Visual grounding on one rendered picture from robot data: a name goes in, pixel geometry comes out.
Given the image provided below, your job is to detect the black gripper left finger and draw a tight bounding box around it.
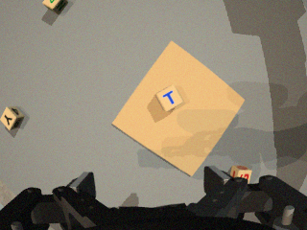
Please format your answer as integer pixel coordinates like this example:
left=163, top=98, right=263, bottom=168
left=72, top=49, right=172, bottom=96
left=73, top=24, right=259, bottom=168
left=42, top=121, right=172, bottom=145
left=0, top=172, right=132, bottom=230

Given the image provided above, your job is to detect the wooden block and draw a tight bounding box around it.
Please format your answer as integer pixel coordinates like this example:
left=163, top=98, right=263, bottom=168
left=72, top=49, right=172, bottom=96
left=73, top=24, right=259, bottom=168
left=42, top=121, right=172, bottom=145
left=42, top=0, right=68, bottom=14
left=155, top=85, right=183, bottom=112
left=230, top=166, right=252, bottom=183
left=0, top=106, right=24, bottom=130

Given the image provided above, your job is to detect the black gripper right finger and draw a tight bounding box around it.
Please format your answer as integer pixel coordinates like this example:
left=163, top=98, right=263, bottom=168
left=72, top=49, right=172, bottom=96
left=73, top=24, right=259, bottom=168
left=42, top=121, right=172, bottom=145
left=177, top=166, right=307, bottom=230

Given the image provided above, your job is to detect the tan flat mat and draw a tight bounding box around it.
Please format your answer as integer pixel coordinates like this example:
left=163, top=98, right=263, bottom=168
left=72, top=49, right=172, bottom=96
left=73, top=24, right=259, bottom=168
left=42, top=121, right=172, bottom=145
left=113, top=41, right=245, bottom=176

